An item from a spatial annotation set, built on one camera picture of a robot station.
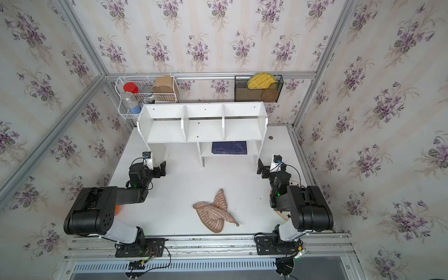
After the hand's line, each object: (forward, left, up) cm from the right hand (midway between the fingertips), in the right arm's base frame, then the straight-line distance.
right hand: (271, 159), depth 90 cm
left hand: (-1, +60, -3) cm, 60 cm away
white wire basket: (+27, +68, +20) cm, 76 cm away
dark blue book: (+5, +22, +4) cm, 23 cm away
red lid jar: (+30, +75, +23) cm, 84 cm away
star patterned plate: (-25, -6, -11) cm, 27 cm away
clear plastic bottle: (+21, +74, +18) cm, 79 cm away
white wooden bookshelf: (+1, +26, +21) cm, 33 cm away
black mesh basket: (+33, +14, +17) cm, 40 cm away
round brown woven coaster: (+31, 0, +18) cm, 36 cm away
